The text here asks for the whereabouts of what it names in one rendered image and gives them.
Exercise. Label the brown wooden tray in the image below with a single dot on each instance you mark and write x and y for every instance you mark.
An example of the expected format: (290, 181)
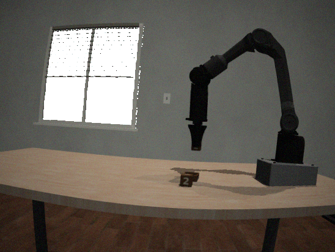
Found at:
(195, 175)

